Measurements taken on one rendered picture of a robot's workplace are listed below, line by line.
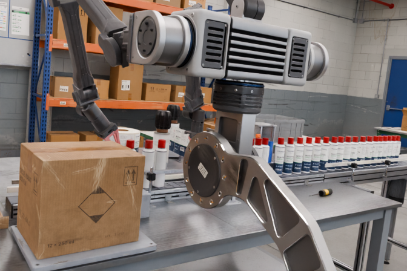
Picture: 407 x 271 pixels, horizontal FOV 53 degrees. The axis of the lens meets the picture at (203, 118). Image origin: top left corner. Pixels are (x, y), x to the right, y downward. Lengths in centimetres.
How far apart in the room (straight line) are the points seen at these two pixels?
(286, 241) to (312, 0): 850
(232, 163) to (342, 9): 917
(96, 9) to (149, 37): 32
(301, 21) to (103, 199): 801
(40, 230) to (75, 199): 11
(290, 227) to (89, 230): 60
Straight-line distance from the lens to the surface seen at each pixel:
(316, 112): 955
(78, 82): 151
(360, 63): 1030
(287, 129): 399
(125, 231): 129
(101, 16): 118
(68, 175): 116
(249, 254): 286
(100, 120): 157
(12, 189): 161
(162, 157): 173
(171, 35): 90
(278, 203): 89
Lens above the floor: 138
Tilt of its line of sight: 6 degrees down
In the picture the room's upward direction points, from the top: 6 degrees clockwise
